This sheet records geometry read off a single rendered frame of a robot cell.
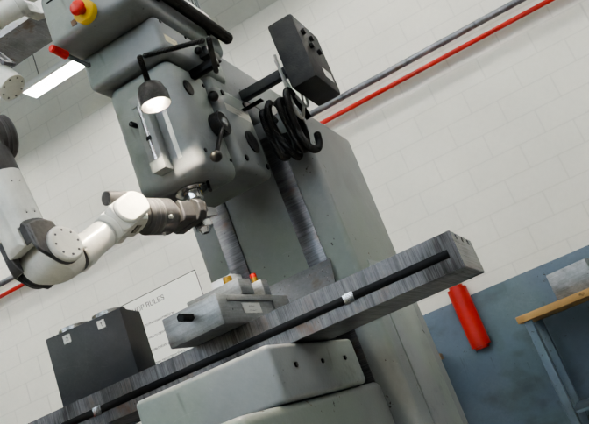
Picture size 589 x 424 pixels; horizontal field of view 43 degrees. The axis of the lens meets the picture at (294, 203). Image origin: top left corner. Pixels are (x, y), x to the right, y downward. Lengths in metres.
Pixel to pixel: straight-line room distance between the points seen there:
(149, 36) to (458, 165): 4.35
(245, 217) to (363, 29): 4.48
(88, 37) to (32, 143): 6.24
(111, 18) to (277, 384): 0.98
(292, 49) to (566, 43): 4.25
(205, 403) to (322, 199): 0.80
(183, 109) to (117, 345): 0.61
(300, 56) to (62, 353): 1.01
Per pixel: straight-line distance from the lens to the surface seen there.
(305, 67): 2.07
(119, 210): 1.65
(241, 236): 2.25
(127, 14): 1.94
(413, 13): 6.49
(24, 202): 1.54
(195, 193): 1.89
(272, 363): 1.51
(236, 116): 2.09
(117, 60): 1.98
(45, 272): 1.53
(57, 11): 2.02
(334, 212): 2.14
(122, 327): 1.95
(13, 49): 5.27
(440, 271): 1.53
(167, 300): 6.94
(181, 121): 1.86
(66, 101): 8.03
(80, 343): 2.00
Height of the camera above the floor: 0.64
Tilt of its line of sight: 17 degrees up
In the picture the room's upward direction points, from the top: 21 degrees counter-clockwise
